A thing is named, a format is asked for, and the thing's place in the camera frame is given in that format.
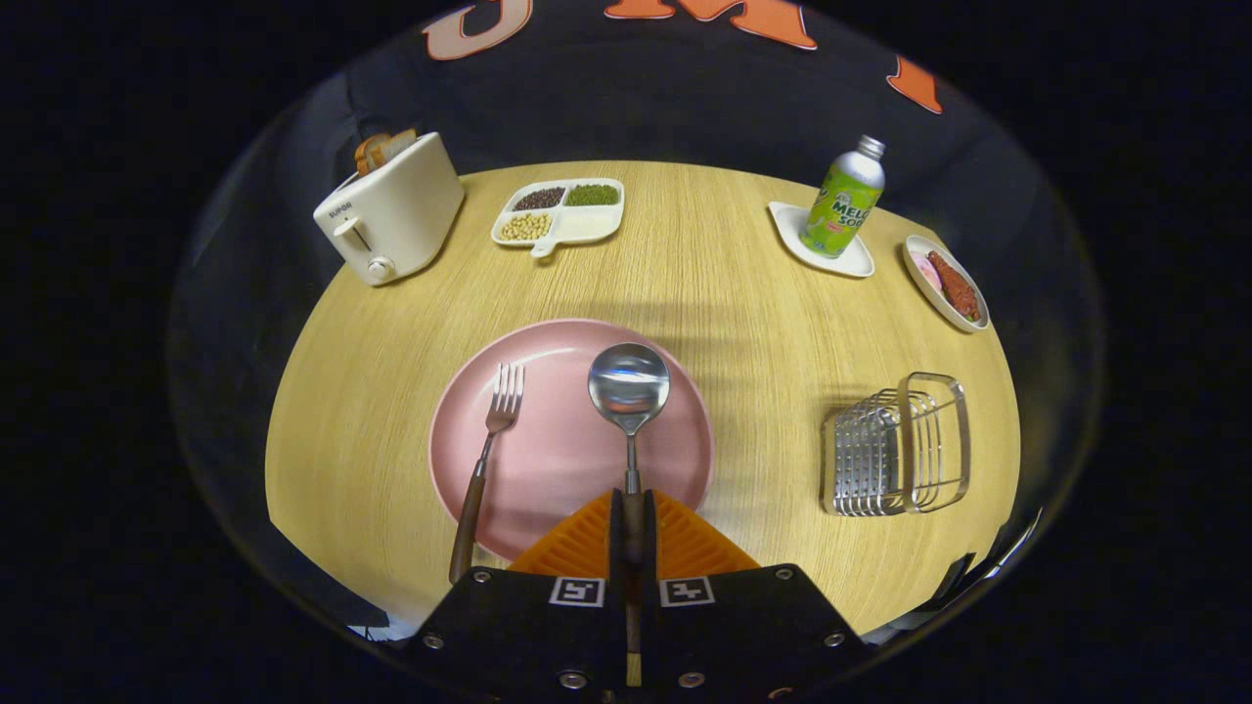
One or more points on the pink ham slices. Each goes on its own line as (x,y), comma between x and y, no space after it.
(924,271)

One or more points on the pink plate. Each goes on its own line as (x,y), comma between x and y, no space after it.
(558,460)

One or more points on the red meat piece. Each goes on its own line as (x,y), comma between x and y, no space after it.
(957,288)

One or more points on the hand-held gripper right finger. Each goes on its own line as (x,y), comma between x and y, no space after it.
(743,626)

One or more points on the white divided dish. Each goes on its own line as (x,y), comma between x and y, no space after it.
(587,225)

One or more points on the white toaster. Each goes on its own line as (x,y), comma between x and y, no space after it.
(401,220)

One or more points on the green soda bottle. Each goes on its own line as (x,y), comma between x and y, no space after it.
(843,205)

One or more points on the brown toast slice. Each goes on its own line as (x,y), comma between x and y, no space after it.
(401,144)
(370,152)

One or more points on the pile of green beans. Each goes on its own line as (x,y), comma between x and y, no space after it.
(593,195)

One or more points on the metal cutlery rack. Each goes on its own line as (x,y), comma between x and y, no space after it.
(880,460)

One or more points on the pile of yellow beans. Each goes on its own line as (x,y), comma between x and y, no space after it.
(525,227)

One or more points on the white square coaster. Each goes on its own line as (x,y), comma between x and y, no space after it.
(787,230)

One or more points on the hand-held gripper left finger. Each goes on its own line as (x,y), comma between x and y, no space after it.
(528,626)

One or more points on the pile of dark beans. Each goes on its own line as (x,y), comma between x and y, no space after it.
(539,198)

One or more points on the white oval dish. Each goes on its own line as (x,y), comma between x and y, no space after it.
(924,288)

